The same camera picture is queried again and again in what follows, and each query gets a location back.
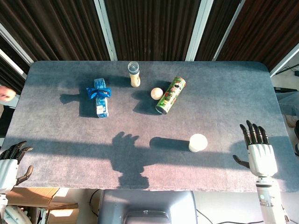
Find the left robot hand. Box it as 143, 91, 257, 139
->
0, 140, 34, 194

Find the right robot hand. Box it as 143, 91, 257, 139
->
233, 120, 278, 177

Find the white paper cup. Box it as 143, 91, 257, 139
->
188, 133, 208, 153

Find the person's bare hand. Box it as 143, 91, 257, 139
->
0, 85, 17, 102

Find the brown cardboard box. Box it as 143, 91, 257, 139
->
6, 187, 79, 224

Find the blue table cloth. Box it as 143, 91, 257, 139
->
0, 61, 299, 192

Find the green chips can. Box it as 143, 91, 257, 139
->
155, 76, 187, 115

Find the blue and white carton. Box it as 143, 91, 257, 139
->
93, 78, 110, 117

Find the blue crumpled snack bag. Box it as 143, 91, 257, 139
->
86, 86, 112, 98

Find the cream white ball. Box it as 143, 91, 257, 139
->
150, 87, 164, 100

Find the grey robot torso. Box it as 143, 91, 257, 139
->
97, 189, 199, 224

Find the dressing bottle with clear cap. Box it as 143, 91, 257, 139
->
127, 61, 142, 88

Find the black cable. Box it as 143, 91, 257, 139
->
90, 189, 101, 217
196, 209, 262, 224

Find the white frame post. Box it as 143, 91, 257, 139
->
0, 23, 35, 79
185, 0, 214, 62
213, 0, 246, 62
270, 44, 299, 77
93, 0, 118, 62

